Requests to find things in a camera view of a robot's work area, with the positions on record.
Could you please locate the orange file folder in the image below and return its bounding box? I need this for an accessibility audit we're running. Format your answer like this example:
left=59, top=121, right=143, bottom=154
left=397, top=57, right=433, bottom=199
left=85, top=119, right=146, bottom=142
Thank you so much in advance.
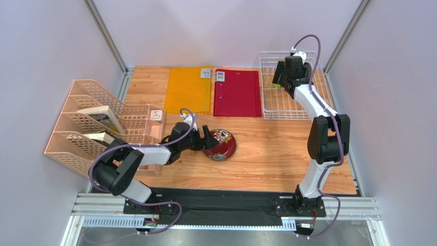
left=164, top=66, right=212, bottom=114

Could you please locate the pink desk organizer tray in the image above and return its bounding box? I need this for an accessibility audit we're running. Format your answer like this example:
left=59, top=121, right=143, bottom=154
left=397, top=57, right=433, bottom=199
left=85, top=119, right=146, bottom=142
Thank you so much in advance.
left=135, top=104, right=166, bottom=177

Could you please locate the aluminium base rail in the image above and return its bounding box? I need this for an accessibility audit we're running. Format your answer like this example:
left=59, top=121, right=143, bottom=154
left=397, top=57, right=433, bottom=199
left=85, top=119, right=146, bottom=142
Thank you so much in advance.
left=61, top=188, right=389, bottom=245

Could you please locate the pink magazine file rack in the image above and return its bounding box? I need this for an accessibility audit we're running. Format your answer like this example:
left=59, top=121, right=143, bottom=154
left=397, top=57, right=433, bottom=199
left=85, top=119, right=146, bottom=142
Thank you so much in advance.
left=44, top=79, right=148, bottom=177

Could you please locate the red floral plate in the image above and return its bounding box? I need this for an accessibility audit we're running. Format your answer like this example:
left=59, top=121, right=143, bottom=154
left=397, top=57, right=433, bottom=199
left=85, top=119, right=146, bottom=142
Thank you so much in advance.
left=203, top=129, right=237, bottom=161

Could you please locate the book in rack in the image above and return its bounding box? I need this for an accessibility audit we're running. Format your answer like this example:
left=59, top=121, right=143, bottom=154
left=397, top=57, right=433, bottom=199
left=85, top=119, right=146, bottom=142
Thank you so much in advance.
left=77, top=106, right=124, bottom=133
left=84, top=131, right=115, bottom=146

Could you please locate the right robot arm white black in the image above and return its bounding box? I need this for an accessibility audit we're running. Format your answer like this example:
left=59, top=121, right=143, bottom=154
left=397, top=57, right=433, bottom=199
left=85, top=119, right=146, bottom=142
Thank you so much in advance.
left=273, top=53, right=350, bottom=216

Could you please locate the small white box in organizer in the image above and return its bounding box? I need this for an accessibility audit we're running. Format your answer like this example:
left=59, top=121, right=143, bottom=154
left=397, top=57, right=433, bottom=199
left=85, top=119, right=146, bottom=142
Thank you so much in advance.
left=149, top=110, right=164, bottom=122

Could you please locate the black base mat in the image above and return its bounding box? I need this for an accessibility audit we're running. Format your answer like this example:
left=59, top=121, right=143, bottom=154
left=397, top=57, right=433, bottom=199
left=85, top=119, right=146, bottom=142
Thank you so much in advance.
left=122, top=188, right=326, bottom=226

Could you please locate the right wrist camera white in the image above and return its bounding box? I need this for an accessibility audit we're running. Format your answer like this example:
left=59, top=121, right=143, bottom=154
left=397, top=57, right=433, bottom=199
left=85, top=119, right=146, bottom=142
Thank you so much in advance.
left=290, top=51, right=307, bottom=64

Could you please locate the red file folder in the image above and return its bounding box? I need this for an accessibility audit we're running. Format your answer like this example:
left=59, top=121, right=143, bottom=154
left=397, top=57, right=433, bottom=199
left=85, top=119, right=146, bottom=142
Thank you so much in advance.
left=213, top=69, right=263, bottom=117

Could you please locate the white wire dish rack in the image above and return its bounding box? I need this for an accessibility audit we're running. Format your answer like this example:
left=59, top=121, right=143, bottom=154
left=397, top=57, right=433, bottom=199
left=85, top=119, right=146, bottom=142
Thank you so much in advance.
left=256, top=51, right=335, bottom=120

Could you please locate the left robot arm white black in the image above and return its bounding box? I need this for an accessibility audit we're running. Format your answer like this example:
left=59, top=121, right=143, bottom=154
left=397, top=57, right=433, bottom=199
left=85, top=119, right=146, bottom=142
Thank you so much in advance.
left=89, top=122, right=220, bottom=203

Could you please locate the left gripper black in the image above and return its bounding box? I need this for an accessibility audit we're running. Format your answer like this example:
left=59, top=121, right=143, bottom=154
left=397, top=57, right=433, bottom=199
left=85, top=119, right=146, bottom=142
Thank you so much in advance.
left=179, top=125, right=219, bottom=151

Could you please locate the upper book in rack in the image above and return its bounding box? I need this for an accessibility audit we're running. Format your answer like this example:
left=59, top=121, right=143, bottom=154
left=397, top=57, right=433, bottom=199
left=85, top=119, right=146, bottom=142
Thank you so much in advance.
left=77, top=106, right=124, bottom=133

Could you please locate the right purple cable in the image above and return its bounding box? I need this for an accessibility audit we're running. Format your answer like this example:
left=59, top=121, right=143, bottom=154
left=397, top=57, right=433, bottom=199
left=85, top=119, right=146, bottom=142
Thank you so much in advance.
left=292, top=34, right=345, bottom=239

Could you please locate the lime green plate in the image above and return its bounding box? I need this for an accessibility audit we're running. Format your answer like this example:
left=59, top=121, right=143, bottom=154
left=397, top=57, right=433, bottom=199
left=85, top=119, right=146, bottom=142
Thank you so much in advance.
left=274, top=59, right=285, bottom=89

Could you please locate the lower book in rack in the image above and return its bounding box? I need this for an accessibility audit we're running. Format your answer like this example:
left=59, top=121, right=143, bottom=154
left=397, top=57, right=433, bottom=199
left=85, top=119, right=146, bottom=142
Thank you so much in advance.
left=84, top=131, right=115, bottom=146

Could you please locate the dark grey plate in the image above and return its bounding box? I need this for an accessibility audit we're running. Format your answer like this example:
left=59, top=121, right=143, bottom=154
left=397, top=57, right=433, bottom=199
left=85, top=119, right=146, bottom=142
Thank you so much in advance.
left=303, top=62, right=312, bottom=84

